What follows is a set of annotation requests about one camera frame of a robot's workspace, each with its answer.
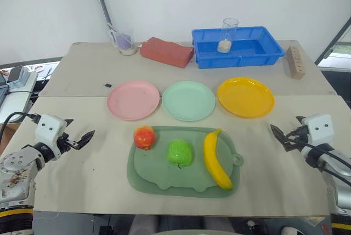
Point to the green apple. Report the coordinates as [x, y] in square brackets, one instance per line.
[180, 152]

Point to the grey pen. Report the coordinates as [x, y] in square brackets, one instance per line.
[46, 75]

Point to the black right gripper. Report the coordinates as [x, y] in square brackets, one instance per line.
[297, 140]

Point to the pink plastic plate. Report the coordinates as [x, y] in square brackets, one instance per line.
[133, 100]

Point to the wooden block with holes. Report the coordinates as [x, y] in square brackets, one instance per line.
[296, 63]

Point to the red brick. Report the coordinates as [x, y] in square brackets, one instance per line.
[166, 51]

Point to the phone in light blue holder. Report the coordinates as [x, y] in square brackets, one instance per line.
[17, 77]

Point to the yellow banana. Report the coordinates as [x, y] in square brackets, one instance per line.
[211, 155]

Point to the blue plastic bin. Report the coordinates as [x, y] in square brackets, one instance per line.
[246, 51]

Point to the white side table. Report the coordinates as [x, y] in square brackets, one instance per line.
[13, 103]

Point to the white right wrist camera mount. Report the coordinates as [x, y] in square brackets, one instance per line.
[319, 129]

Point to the mint green plastic plate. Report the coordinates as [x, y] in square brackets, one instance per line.
[188, 100]

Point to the green plastic tray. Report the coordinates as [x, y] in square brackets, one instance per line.
[153, 172]

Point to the clear measuring cup with grains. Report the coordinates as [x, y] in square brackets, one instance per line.
[127, 47]

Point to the scissors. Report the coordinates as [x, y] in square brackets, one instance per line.
[35, 68]

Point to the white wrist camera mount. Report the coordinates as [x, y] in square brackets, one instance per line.
[48, 129]
[319, 129]

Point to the yellow plastic plate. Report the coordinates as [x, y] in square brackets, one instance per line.
[246, 97]

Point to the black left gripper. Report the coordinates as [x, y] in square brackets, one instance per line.
[65, 143]

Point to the purple plastic scoop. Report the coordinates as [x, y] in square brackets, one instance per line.
[124, 40]

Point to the dark window frame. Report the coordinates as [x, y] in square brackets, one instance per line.
[333, 40]

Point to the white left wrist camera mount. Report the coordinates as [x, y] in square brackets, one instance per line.
[48, 129]

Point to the red apple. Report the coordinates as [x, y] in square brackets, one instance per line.
[144, 137]

